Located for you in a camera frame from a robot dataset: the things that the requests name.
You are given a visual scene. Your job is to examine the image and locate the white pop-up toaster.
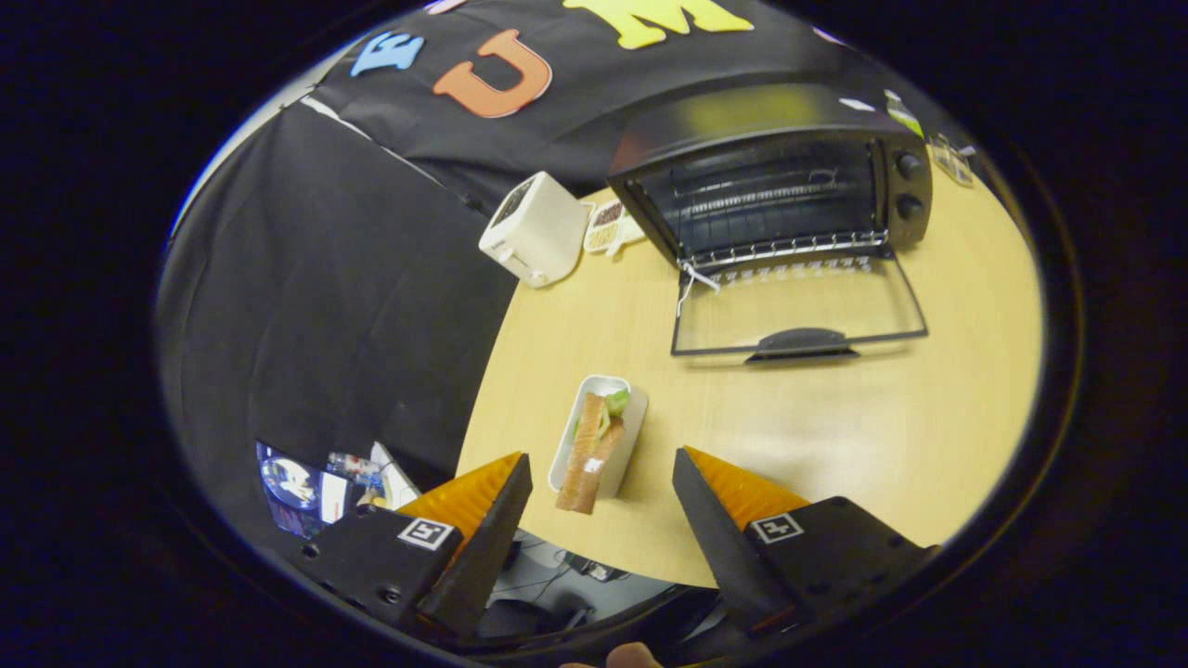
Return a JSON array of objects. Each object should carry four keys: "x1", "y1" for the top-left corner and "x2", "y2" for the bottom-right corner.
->
[{"x1": 478, "y1": 171, "x2": 593, "y2": 289}]

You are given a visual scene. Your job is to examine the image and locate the black toaster oven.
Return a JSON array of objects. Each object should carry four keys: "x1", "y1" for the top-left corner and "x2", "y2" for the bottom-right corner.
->
[{"x1": 606, "y1": 83, "x2": 934, "y2": 365}]

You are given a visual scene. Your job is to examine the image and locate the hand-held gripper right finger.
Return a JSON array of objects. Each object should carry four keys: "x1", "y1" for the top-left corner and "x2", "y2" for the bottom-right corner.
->
[{"x1": 672, "y1": 446, "x2": 938, "y2": 639}]

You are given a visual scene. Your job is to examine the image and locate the white string tie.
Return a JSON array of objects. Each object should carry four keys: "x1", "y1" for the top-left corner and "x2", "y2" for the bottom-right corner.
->
[{"x1": 676, "y1": 260, "x2": 721, "y2": 318}]

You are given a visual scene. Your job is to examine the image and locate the small cream snack tray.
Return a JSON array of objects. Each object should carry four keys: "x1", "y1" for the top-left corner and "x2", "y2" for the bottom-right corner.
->
[{"x1": 583, "y1": 198, "x2": 648, "y2": 259}]

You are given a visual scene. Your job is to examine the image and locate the white oblong dish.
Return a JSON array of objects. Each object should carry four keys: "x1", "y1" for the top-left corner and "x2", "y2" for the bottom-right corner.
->
[{"x1": 548, "y1": 374, "x2": 649, "y2": 500}]

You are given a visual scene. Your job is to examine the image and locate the blue printed box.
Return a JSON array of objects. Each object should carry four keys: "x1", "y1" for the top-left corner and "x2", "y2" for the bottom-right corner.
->
[{"x1": 256, "y1": 442, "x2": 328, "y2": 539}]

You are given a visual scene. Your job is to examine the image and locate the sandwich with lettuce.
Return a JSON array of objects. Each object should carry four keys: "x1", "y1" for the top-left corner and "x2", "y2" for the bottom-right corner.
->
[{"x1": 555, "y1": 388, "x2": 632, "y2": 516}]

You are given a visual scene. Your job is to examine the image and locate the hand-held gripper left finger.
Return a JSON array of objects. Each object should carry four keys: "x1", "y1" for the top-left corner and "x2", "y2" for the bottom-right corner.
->
[{"x1": 297, "y1": 452, "x2": 535, "y2": 641}]

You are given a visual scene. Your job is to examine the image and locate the clear plastic water bottle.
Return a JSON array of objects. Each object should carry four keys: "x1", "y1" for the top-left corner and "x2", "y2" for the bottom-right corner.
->
[{"x1": 884, "y1": 88, "x2": 924, "y2": 138}]

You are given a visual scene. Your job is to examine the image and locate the wire mesh basket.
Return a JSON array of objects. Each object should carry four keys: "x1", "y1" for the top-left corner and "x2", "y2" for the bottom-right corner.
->
[{"x1": 931, "y1": 133, "x2": 977, "y2": 186}]

